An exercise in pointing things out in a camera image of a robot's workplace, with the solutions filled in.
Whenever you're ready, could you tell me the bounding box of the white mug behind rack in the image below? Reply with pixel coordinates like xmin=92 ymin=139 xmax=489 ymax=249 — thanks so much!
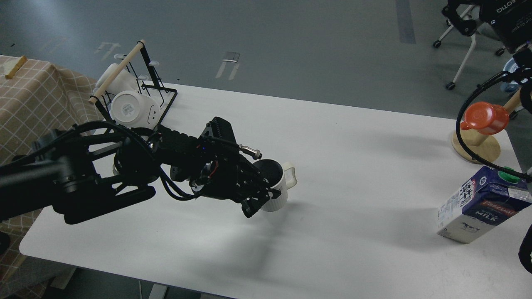
xmin=93 ymin=63 xmax=138 ymax=96

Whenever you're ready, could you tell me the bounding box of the grey office chair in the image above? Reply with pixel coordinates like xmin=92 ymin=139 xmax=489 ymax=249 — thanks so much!
xmin=432 ymin=17 xmax=499 ymax=91

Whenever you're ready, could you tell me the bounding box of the blue white milk carton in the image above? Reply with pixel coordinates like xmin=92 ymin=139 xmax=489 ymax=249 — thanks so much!
xmin=436 ymin=165 xmax=531 ymax=244

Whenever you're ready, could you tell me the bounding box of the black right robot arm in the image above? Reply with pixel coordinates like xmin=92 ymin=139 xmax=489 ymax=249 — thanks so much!
xmin=441 ymin=0 xmax=531 ymax=182

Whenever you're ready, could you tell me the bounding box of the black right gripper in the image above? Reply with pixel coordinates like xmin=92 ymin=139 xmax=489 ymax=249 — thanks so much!
xmin=441 ymin=0 xmax=532 ymax=52

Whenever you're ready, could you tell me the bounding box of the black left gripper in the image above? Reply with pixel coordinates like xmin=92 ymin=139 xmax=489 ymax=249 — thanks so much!
xmin=156 ymin=117 xmax=281 ymax=218

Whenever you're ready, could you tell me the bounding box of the checkered beige tablecloth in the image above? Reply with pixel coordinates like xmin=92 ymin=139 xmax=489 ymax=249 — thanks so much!
xmin=0 ymin=56 xmax=100 ymax=299

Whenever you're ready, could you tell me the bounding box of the orange red cup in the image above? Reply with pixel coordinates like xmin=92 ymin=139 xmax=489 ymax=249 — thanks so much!
xmin=460 ymin=101 xmax=510 ymax=135

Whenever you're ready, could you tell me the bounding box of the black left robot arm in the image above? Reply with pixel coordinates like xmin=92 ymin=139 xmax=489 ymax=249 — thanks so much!
xmin=0 ymin=117 xmax=281 ymax=225

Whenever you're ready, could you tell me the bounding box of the black wire cup rack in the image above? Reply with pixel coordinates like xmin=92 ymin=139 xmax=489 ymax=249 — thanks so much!
xmin=88 ymin=39 xmax=178 ymax=131

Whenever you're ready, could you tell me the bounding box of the blue white cup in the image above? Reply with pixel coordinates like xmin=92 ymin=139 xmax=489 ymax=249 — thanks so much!
xmin=500 ymin=58 xmax=520 ymax=93

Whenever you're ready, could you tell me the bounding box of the white ribbed HOME mug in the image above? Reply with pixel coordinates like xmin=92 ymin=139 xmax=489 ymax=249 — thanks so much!
xmin=261 ymin=161 xmax=298 ymax=212

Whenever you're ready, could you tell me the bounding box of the white mug with smiley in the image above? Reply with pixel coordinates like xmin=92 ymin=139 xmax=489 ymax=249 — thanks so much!
xmin=110 ymin=91 xmax=162 ymax=129

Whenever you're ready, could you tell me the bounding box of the small wooden block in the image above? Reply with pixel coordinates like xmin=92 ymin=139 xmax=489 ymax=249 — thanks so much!
xmin=2 ymin=56 xmax=28 ymax=80

